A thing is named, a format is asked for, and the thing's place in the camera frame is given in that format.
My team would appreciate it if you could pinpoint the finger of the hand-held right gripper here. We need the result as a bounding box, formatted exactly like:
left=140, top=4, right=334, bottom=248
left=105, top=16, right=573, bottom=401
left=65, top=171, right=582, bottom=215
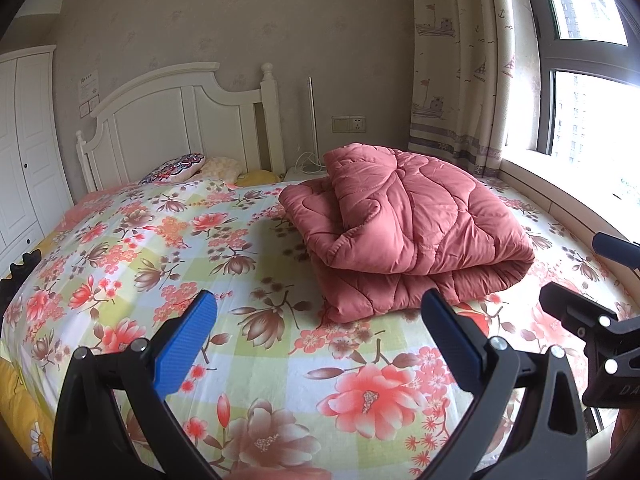
left=539, top=282, right=640, bottom=361
left=592, top=232, right=640, bottom=264

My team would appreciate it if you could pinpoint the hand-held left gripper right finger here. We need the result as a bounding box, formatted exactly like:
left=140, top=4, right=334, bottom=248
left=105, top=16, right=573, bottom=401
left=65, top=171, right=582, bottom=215
left=415, top=289, right=587, bottom=480

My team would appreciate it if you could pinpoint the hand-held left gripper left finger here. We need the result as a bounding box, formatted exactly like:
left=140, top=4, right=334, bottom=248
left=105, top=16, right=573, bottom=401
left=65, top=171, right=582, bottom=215
left=51, top=290, right=221, bottom=480

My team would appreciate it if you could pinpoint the pink quilted coat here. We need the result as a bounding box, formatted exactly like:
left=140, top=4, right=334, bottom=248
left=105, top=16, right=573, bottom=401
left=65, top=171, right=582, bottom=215
left=277, top=142, right=536, bottom=325

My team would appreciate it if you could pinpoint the person's left hand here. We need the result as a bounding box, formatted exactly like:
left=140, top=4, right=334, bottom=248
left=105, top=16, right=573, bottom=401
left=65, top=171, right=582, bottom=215
left=234, top=467, right=332, bottom=480

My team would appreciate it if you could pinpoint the beige window sill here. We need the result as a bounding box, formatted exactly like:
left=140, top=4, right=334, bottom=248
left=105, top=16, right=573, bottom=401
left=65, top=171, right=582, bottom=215
left=500, top=157, right=640, bottom=251

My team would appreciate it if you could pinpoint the floral bed sheet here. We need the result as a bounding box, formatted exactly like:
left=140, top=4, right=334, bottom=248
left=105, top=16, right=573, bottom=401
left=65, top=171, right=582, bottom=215
left=0, top=177, right=640, bottom=480

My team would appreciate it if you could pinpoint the dark framed window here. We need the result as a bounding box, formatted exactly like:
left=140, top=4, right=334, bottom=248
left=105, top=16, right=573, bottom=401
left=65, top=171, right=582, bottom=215
left=515, top=0, right=640, bottom=201

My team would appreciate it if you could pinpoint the purple patterned cushion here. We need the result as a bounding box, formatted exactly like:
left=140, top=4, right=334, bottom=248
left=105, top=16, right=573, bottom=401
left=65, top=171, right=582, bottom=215
left=140, top=152, right=207, bottom=184

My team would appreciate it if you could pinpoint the yellow blanket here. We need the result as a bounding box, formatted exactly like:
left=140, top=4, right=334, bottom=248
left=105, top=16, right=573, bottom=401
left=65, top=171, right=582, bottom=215
left=0, top=355, right=56, bottom=461

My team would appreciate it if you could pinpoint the cream pillow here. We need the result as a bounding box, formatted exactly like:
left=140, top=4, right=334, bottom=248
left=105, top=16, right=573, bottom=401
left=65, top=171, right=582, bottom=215
left=202, top=156, right=242, bottom=183

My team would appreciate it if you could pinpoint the yellow pillow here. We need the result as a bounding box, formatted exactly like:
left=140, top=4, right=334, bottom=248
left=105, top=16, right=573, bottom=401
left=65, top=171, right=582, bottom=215
left=237, top=170, right=283, bottom=187

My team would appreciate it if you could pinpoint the black cloth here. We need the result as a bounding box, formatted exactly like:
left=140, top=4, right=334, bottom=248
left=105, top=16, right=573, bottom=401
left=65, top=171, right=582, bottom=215
left=0, top=249, right=41, bottom=311

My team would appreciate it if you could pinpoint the white nightstand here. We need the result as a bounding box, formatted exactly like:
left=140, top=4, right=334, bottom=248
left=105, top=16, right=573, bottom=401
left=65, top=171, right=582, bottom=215
left=282, top=165, right=331, bottom=183

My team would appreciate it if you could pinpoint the white wooden headboard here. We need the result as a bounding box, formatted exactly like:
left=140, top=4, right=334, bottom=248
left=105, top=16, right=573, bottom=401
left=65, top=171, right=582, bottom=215
left=75, top=61, right=286, bottom=193

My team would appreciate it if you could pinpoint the white wardrobe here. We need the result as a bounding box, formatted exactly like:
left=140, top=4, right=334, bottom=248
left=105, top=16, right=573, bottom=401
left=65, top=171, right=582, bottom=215
left=0, top=45, right=75, bottom=266

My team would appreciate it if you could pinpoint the printed cream curtain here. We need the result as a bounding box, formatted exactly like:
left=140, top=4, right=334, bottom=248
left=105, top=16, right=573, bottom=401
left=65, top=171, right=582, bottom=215
left=407, top=0, right=543, bottom=178

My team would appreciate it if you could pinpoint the white stick lamp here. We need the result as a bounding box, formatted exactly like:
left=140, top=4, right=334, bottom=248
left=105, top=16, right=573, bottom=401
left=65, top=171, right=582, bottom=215
left=295, top=76, right=326, bottom=176

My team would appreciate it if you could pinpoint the beige wall socket panel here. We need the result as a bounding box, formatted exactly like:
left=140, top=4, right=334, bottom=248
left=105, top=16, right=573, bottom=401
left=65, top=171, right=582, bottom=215
left=331, top=115, right=367, bottom=133

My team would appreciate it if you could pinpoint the white wall paper sheet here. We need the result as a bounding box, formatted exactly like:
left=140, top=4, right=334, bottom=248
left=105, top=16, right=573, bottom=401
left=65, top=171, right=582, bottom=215
left=77, top=74, right=101, bottom=117

